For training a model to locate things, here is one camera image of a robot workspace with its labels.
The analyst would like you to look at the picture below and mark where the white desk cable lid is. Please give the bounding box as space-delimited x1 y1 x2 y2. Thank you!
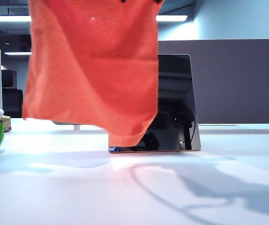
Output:
199 127 269 135

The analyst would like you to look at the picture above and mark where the square standing table mirror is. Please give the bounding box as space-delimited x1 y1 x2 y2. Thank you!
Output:
108 53 202 154

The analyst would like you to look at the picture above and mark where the orange microfiber cloth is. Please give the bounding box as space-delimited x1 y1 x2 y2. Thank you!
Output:
21 0 160 139

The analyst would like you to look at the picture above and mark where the grey desk partition panel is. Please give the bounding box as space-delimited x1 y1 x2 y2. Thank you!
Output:
51 39 269 125

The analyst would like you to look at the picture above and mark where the black office chair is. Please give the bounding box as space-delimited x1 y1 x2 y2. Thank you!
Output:
1 69 25 118

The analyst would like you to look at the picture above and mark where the brown cardboard box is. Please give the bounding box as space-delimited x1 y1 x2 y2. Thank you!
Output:
0 115 12 133

